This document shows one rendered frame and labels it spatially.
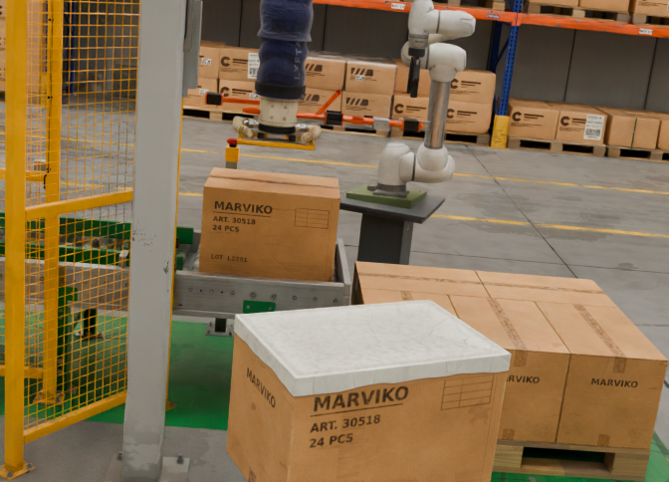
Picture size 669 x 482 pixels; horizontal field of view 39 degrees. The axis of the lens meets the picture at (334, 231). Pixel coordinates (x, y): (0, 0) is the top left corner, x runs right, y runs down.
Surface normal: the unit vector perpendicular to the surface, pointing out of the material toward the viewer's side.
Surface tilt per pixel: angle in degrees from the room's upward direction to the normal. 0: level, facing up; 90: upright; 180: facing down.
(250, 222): 90
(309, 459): 90
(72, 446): 0
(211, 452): 0
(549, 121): 90
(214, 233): 90
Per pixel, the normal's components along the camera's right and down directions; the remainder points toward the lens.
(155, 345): 0.04, 0.27
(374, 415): 0.43, 0.28
